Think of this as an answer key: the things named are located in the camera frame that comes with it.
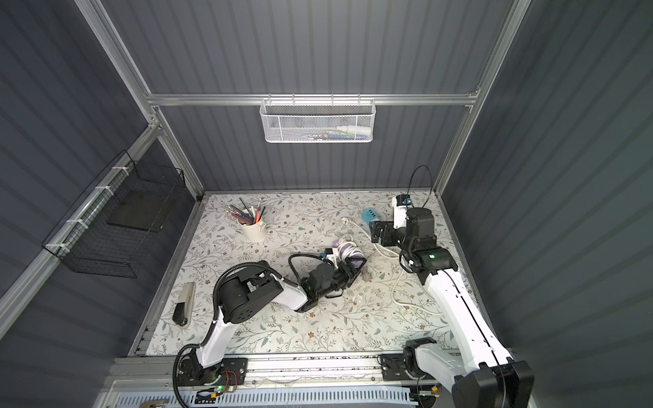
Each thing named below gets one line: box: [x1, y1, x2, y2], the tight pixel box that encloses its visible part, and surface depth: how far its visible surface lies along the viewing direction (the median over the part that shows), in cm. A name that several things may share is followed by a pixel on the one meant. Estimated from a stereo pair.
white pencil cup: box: [236, 217, 267, 242], surface depth 103 cm
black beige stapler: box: [171, 282, 196, 329], surface depth 84 cm
